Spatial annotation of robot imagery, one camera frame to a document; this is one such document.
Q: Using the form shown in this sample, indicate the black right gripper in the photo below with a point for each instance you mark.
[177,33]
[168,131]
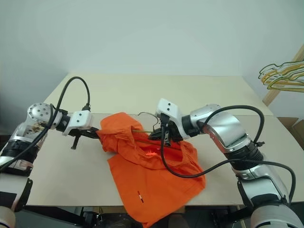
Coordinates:
[175,133]

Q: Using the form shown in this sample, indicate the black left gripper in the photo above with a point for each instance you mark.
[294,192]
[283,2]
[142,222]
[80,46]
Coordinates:
[76,140]

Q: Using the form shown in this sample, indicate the orange shorts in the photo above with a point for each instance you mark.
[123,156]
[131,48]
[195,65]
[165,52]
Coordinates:
[154,185]

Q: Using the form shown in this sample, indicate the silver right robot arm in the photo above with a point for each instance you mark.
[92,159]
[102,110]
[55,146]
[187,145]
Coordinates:
[228,128]

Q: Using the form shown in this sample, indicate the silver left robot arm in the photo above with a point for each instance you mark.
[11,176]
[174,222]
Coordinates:
[26,133]

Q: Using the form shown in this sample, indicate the brown rounded shape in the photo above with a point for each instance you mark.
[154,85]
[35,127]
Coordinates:
[178,221]

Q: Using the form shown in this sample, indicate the cardboard box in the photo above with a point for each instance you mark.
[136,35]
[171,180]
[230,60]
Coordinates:
[289,123]

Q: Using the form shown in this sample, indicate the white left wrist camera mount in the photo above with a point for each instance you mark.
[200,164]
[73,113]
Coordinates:
[79,120]

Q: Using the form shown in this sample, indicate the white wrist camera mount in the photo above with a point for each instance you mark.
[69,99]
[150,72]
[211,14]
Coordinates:
[79,120]
[169,109]

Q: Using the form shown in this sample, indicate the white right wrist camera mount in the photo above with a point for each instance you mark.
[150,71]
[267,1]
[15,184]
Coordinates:
[169,109]

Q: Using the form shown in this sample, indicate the black table frame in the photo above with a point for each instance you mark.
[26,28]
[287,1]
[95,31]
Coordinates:
[59,213]

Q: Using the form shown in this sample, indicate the wooden rack post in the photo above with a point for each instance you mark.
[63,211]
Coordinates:
[273,93]

